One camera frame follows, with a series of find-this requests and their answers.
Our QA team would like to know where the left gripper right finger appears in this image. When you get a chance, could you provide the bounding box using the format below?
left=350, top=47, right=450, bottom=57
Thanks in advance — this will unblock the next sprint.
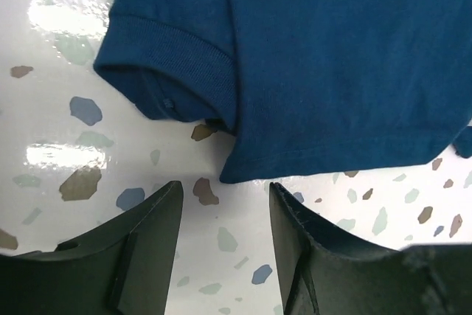
left=269, top=183, right=471, bottom=315

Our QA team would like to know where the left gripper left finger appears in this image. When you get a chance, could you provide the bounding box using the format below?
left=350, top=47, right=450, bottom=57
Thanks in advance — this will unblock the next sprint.
left=1, top=181, right=184, bottom=315

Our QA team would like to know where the dark blue t shirt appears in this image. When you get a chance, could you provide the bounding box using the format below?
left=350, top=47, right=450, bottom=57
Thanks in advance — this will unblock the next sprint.
left=94, top=0, right=471, bottom=184

